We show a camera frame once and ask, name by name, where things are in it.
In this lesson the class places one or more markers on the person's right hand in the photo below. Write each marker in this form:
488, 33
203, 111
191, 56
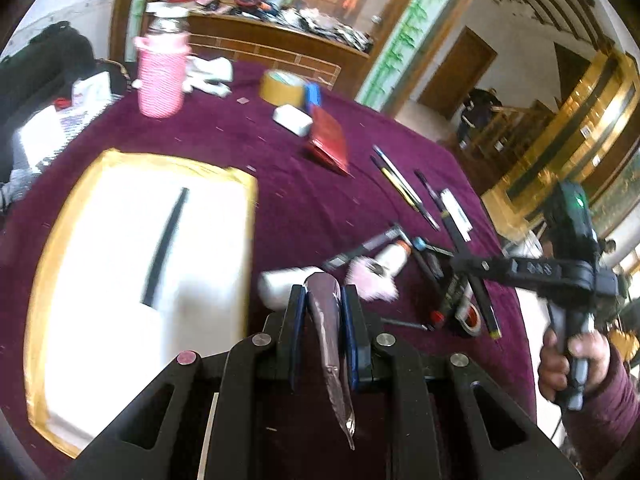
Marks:
595, 355

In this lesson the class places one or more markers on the red packet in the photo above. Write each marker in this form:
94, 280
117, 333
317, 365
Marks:
328, 141

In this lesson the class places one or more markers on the white bottle with orange cap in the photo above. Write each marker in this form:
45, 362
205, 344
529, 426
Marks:
392, 257

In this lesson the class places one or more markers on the bottle in pink knitted cover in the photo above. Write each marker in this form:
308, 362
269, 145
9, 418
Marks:
161, 80

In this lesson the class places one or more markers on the black stick with yellow tip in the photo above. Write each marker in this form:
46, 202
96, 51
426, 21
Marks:
487, 310

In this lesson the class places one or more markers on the small blue box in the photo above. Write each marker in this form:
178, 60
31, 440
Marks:
312, 96

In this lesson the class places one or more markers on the yellow tape roll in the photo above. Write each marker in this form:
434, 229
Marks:
281, 89

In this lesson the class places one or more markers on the white tray with gold rim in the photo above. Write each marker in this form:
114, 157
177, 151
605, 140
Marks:
100, 240

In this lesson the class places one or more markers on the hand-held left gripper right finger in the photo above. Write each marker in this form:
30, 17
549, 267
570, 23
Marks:
350, 325

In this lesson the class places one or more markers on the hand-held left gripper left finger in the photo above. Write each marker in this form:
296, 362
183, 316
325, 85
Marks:
297, 320

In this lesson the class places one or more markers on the green marker with red cap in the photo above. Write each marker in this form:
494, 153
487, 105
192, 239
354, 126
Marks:
450, 295

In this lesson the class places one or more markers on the black flat strip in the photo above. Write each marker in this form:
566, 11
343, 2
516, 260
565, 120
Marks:
165, 245

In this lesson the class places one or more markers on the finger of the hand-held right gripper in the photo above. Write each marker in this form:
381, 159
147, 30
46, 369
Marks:
482, 266

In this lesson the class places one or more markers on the wooden counter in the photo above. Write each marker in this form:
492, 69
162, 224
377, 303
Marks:
280, 42

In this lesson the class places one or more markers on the grey metal bar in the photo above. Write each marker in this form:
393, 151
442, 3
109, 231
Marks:
357, 250

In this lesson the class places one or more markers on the small white box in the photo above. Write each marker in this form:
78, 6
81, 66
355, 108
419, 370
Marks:
291, 120

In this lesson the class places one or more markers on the dark metal rod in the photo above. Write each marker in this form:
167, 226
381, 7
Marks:
407, 325

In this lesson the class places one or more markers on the pink fluffy puff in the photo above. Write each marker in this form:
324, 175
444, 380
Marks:
372, 282

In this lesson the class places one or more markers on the black and white flat box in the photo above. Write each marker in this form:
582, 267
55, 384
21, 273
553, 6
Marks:
456, 212

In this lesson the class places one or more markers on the brown shiny stick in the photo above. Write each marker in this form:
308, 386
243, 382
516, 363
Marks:
326, 320

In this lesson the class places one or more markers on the dark slim pen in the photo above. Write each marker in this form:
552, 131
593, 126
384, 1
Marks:
427, 197

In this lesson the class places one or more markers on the person's right forearm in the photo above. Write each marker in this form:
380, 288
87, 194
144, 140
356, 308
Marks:
610, 420

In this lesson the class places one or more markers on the brown wooden door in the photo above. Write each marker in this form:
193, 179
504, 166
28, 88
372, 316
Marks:
457, 75

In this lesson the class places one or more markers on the black pen with yellow stripe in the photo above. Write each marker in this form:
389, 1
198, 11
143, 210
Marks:
396, 180

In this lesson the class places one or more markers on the red and white tape roll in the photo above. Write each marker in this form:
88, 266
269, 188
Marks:
470, 317

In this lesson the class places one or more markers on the white crumpled cloth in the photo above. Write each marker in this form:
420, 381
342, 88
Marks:
207, 75

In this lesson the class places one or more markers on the black bag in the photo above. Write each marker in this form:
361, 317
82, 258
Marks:
47, 60

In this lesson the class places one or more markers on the purple tablecloth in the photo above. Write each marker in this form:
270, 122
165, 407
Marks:
310, 200

